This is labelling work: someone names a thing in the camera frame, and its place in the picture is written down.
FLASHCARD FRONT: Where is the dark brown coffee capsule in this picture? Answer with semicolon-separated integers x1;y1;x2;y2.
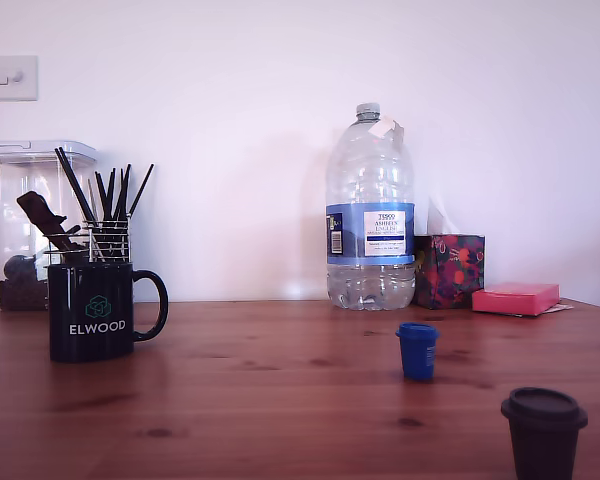
500;387;590;480

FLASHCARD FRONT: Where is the blue coffee capsule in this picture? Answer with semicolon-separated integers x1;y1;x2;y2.
395;322;441;382

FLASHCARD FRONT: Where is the chrome wire utensil rack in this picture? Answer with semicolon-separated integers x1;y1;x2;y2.
43;218;133;265

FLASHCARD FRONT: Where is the pink box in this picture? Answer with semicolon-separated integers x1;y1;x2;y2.
471;282;562;318

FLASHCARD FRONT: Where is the floral tissue box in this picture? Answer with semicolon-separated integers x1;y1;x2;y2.
412;233;486;311

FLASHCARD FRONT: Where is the white tissue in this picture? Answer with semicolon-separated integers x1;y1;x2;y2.
426;192;462;236

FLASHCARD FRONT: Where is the black ELWOOD mug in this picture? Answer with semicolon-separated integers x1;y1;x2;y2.
47;262;170;364

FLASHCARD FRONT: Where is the large clear water bottle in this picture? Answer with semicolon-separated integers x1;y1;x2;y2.
325;102;417;312

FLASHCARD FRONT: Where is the clear plastic storage container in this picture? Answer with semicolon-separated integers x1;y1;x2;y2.
0;139;99;312

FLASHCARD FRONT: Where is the white light switch plate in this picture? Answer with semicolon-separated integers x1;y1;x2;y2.
0;54;40;103

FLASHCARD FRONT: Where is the black chopstick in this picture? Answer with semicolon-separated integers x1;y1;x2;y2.
119;163;133;222
59;146;101;231
127;162;156;219
94;171;109;222
53;147;97;236
113;168;126;222
104;167;117;222

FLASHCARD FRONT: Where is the brown wooden utensil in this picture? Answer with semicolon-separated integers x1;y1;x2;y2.
15;190;84;254

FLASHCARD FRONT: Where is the paper sheet under box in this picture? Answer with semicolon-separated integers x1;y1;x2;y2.
499;299;576;319

